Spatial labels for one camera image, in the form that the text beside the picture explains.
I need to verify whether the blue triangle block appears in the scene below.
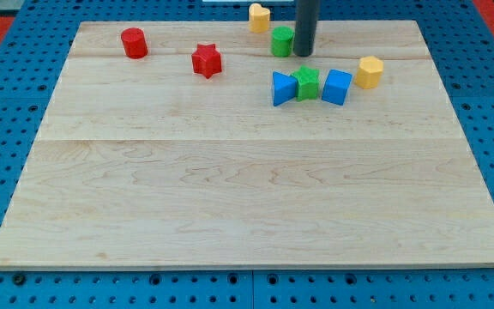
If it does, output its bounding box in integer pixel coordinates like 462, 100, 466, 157
272, 71, 298, 106

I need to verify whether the green star block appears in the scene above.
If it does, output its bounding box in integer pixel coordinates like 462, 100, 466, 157
291, 65, 319, 101

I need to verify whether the red star block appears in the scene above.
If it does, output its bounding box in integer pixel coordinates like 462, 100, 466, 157
191, 44, 222, 79

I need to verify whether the blue cube block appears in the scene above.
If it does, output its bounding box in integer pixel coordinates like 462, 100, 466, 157
322, 70, 352, 106

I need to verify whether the light wooden board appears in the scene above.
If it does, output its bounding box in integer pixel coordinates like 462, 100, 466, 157
0, 21, 494, 271

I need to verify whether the green cylinder block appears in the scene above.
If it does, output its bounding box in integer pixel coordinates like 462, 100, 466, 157
270, 26, 294, 58

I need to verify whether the yellow heart block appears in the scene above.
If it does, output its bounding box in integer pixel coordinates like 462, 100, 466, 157
248, 3, 270, 33

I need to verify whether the yellow hexagon block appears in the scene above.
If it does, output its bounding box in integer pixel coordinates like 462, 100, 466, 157
354, 56, 384, 89

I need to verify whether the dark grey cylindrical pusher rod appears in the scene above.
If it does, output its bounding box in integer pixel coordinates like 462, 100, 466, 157
293, 0, 321, 57

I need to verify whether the red cylinder block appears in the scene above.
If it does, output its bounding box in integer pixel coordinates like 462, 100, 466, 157
120, 27, 148, 59

